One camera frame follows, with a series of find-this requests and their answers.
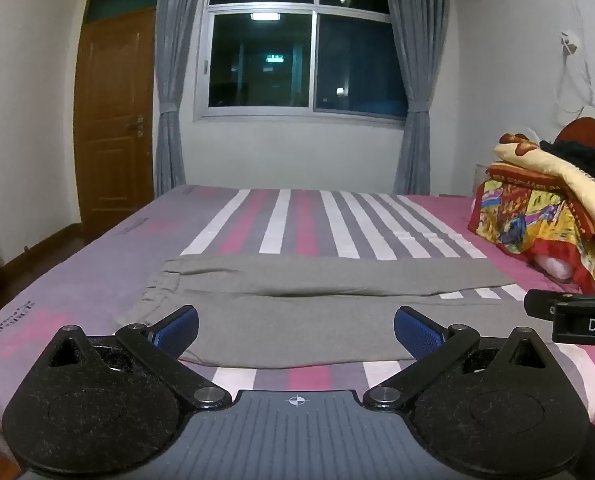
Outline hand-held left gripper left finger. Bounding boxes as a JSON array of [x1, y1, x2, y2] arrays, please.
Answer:
[[46, 304, 234, 411]]

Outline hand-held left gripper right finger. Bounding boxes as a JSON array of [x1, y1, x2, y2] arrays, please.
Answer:
[[362, 305, 554, 411]]

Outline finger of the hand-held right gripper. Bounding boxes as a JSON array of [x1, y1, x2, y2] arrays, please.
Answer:
[[524, 288, 595, 319]]

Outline grey pants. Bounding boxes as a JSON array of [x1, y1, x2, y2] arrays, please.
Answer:
[[119, 253, 529, 369]]

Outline white pink pillow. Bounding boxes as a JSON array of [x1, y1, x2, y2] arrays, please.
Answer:
[[534, 253, 579, 281]]

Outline colourful patterned quilt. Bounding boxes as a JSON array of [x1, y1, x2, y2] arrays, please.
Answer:
[[467, 161, 595, 295]]

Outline bed with striped sheet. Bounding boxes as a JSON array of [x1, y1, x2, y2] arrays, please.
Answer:
[[0, 183, 595, 432]]

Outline black cloth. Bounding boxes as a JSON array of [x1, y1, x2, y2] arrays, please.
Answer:
[[539, 138, 595, 190]]

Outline cream brown plush pillow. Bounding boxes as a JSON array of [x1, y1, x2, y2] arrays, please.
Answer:
[[494, 132, 595, 232]]

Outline brown wooden headboard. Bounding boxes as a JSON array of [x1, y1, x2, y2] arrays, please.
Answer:
[[556, 116, 595, 155]]

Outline brown wooden door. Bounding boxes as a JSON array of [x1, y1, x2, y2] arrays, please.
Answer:
[[74, 7, 157, 235]]

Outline grey curtain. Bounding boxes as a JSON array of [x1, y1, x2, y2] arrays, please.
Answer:
[[380, 0, 454, 196], [154, 0, 213, 199]]

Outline sliding glass window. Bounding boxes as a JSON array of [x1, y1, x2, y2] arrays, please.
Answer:
[[194, 0, 409, 122]]

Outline white cable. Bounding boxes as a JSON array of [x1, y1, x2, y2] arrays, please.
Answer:
[[556, 0, 595, 126]]

